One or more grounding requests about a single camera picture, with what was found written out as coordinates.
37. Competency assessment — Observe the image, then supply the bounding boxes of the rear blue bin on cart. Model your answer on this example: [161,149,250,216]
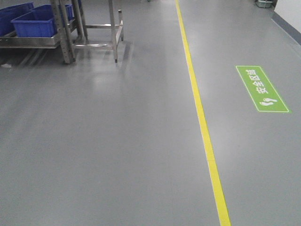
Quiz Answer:
[32,3,75,22]

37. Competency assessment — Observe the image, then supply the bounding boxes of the far-left blue bin on cart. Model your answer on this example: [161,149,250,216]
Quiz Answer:
[0,2,34,37]

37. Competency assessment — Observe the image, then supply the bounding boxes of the front blue bin on cart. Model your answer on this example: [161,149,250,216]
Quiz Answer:
[11,10,57,38]

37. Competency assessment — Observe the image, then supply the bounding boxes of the stainless steel table legs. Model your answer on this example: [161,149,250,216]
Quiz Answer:
[70,0,124,63]

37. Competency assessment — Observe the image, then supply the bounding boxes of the green safety zone floor sign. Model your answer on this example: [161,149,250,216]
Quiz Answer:
[236,65,291,113]

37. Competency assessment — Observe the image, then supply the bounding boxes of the stainless steel rack frame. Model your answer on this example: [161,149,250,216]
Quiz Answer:
[0,0,83,64]

